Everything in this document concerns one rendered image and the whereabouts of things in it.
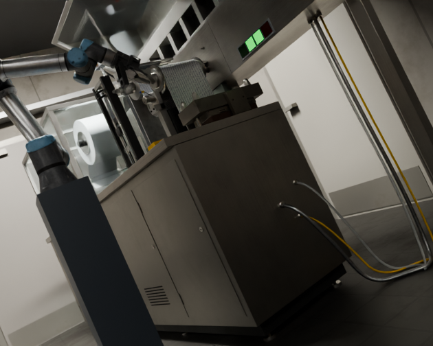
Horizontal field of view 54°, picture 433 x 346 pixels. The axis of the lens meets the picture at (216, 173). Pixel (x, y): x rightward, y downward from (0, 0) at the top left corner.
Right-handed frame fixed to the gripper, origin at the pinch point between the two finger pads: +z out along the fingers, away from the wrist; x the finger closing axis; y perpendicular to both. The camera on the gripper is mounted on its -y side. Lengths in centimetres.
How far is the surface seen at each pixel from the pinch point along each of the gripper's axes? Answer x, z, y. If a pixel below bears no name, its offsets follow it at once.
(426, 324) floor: -85, 78, -96
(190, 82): -4.6, 17.4, 6.5
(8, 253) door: 326, -16, -46
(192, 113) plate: -18.9, 16.4, -18.9
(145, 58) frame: 53, 5, 52
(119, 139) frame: 42.9, 2.2, -13.2
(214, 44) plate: -11.0, 23.0, 30.0
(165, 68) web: -3.9, 4.0, 8.4
